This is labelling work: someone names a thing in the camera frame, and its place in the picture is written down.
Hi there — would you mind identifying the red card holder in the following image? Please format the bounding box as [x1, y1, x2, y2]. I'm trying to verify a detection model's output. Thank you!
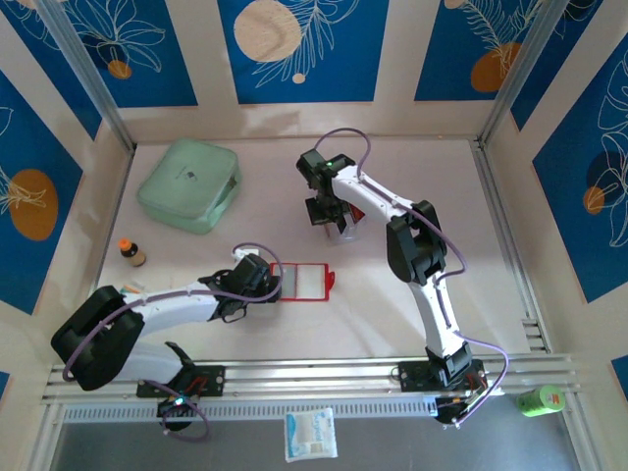
[268, 262, 339, 300]

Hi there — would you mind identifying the mint green zip pouch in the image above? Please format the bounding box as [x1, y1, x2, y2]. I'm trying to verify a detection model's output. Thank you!
[135, 137, 241, 235]

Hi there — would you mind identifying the small bottle orange cap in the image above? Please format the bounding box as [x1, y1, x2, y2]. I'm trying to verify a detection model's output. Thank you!
[119, 237, 147, 269]

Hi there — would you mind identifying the white blue tissue pack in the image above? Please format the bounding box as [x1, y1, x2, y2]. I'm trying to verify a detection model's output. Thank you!
[284, 406, 340, 463]

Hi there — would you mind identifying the green tape roll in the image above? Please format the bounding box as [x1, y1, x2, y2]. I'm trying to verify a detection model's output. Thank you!
[514, 385, 567, 418]

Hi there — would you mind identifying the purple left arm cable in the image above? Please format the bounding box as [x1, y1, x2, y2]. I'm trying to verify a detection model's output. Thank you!
[63, 240, 286, 442]

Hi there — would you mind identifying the long aluminium base rail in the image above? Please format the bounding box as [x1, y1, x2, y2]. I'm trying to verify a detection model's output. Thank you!
[41, 356, 580, 403]

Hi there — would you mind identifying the grey slotted cable duct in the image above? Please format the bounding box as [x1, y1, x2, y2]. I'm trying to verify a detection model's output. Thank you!
[63, 395, 441, 424]

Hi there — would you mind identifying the aluminium side rail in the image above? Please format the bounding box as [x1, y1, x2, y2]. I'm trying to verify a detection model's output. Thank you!
[471, 139, 541, 323]

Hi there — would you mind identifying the aluminium corner post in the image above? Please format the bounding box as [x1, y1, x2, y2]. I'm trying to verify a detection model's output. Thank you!
[474, 0, 574, 151]
[34, 0, 137, 154]

